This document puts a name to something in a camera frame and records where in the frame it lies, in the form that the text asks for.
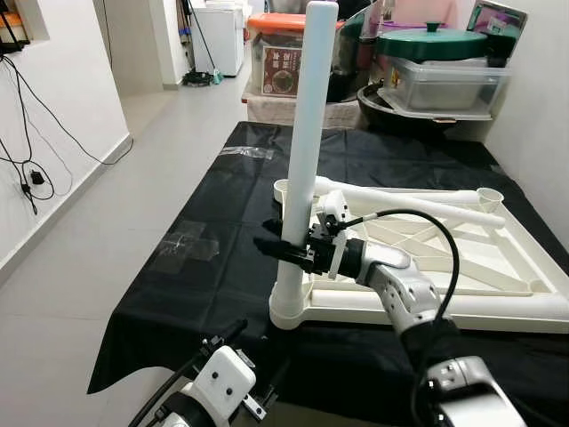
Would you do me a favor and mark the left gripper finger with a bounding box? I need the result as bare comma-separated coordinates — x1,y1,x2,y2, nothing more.
265,356,293,399
203,318,250,355

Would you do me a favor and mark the white plastic table leg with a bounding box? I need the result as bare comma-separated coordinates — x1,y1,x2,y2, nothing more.
311,176,508,230
307,286,569,319
269,0,341,332

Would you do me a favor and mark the white plastic children table top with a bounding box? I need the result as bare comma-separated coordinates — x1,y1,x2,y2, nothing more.
269,176,569,335

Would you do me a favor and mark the black tablecloth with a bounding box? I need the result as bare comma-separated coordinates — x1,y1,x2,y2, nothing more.
86,120,569,427

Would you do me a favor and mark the flat clear tape patch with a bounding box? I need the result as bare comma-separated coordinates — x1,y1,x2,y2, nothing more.
151,218,219,272

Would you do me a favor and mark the storage box with orange lid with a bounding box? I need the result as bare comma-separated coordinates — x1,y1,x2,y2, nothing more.
247,11,308,97

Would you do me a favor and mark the black bag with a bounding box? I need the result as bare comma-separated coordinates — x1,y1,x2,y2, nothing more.
329,9,383,103

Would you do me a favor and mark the white appliance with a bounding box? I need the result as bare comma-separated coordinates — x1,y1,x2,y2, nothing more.
191,4,245,79

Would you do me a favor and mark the clear plastic storage bin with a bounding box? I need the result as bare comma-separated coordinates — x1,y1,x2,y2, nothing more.
378,55,512,121

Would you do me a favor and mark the pink box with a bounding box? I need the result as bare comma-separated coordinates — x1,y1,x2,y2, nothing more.
382,0,477,29

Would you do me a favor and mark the dark printed carton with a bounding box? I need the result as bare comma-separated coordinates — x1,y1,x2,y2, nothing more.
467,0,528,68

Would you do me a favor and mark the black router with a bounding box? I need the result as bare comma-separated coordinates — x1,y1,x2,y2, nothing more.
0,7,32,56

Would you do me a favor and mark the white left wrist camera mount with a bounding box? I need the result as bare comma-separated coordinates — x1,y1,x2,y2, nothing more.
182,345,259,423

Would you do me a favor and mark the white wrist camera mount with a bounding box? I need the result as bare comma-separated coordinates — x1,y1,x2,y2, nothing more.
182,345,259,423
313,189,352,281

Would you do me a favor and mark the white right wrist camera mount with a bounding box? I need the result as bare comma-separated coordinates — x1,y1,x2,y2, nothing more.
313,189,352,281

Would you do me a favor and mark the black wall cable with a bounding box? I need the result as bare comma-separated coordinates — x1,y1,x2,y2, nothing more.
0,53,134,214

